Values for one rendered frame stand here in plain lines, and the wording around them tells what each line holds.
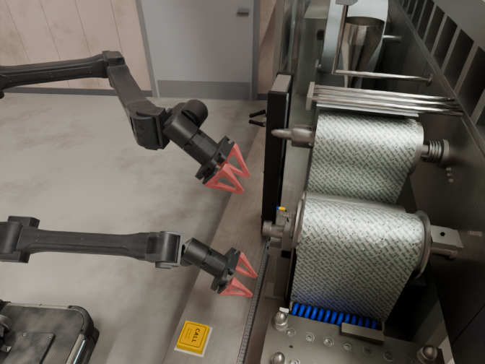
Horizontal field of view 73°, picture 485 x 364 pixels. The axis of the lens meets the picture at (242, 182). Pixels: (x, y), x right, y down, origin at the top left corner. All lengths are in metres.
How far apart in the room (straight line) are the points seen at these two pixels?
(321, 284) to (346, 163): 0.30
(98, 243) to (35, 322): 1.22
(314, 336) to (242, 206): 0.62
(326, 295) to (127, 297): 1.56
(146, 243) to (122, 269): 1.55
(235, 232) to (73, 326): 1.04
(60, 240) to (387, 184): 0.82
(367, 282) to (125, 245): 0.56
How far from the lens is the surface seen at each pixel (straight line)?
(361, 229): 0.73
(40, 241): 0.93
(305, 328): 0.88
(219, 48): 4.07
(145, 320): 2.12
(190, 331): 0.99
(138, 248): 0.83
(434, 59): 1.25
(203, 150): 0.68
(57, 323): 1.99
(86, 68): 1.12
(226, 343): 1.00
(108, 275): 2.37
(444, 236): 0.80
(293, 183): 1.45
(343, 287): 0.84
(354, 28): 1.24
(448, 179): 0.89
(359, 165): 0.88
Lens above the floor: 1.80
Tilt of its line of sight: 39 degrees down
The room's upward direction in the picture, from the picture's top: straight up
